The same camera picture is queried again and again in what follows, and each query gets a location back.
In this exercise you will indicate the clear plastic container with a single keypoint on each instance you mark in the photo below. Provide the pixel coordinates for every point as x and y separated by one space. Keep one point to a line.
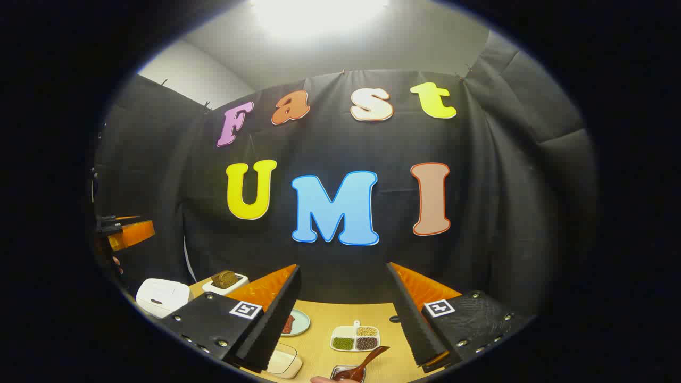
287 361

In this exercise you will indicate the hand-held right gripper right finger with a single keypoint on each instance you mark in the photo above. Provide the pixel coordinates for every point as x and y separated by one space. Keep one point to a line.
415 324

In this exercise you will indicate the brown bread slice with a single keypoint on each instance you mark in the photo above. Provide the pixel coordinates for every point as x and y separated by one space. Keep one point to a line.
224 279

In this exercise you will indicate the pale green plate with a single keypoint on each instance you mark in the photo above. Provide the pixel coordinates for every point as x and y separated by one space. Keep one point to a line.
300 322

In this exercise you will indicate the white toaster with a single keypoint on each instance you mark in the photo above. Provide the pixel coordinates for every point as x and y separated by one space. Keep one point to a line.
234 284

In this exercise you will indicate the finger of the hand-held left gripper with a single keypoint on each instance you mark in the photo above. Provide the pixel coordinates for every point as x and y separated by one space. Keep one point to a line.
133 234

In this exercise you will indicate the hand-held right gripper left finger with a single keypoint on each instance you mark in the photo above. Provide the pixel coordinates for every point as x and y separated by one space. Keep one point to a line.
276 324

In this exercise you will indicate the white rice cooker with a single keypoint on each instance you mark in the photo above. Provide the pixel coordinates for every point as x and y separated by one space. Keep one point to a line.
162 297

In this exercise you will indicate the red meat slice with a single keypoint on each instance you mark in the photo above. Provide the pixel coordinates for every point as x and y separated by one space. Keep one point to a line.
288 324

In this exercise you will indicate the white divided bean dish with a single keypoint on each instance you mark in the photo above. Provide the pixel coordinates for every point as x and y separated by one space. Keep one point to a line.
355 336

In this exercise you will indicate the brown wooden spoon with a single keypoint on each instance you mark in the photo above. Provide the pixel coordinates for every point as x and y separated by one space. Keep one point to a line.
367 359

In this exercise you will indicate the black backdrop cloth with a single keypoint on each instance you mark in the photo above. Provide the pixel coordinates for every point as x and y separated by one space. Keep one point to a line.
330 266

